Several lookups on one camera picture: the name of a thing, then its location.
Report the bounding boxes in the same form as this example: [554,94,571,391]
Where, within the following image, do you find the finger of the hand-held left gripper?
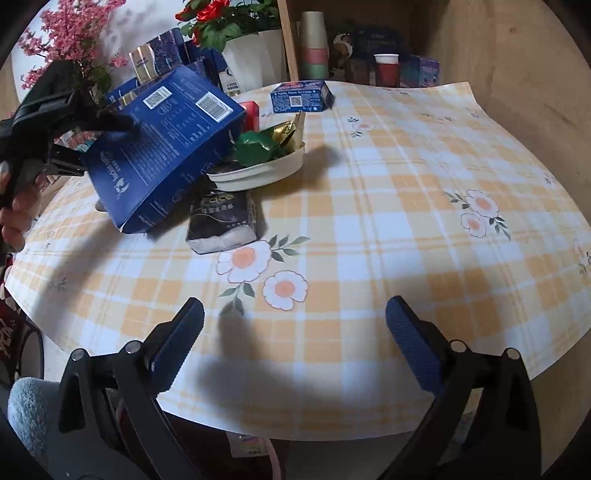
[74,107,140,136]
[45,144,89,180]

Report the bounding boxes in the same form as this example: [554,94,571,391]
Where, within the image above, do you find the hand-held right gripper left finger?
[59,298,205,480]

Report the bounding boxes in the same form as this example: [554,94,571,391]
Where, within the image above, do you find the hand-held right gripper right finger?
[385,295,542,480]

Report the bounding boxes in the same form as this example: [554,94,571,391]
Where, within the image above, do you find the large blue carton box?
[79,65,247,234]

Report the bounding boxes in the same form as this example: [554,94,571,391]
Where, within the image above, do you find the black tissue pack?
[185,187,259,256]

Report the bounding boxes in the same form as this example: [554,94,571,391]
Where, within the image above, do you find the small red box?
[239,100,260,133]

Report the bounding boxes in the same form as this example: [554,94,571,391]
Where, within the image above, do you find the green foil wrapper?
[232,130,279,167]

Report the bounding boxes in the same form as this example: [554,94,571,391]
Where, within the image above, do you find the gold foil wrapper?
[269,112,306,154]

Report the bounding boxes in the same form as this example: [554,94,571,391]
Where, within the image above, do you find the small blue box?
[270,80,336,114]

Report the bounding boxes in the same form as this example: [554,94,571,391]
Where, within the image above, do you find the person's left hand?
[0,171,40,254]

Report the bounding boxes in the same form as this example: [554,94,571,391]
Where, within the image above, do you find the flat blue carton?
[106,83,139,108]

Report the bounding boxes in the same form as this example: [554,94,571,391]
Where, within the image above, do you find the pink blossom branches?
[17,0,127,93]

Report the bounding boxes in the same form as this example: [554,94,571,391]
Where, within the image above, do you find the blue patterned gift box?
[128,28,195,86]
[185,44,227,93]

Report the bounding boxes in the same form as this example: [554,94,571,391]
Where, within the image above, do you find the yellow checkered floral tablecloth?
[4,80,591,437]

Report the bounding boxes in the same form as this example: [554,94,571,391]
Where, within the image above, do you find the red rose plant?
[174,0,280,52]

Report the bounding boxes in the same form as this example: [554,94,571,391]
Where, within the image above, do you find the white flower pot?
[222,28,289,93]

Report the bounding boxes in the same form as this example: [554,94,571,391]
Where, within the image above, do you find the person's fuzzy blue pants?
[8,377,63,464]

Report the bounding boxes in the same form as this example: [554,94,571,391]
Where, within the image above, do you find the wooden shelf unit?
[276,0,490,88]

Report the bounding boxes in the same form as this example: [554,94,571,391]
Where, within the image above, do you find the stack of pastel paper cups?
[297,11,331,80]

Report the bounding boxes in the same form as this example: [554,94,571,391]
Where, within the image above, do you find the dark box with swan print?
[331,31,356,71]

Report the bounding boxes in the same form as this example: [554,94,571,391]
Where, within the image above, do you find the dark glass cup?
[348,56,371,85]

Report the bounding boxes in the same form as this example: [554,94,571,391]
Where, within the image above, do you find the purple box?
[401,54,440,88]

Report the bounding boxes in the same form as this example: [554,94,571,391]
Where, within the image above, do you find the red cup with white cup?
[373,52,400,88]

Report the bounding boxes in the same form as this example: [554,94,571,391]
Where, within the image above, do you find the dark blue box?
[353,24,409,60]

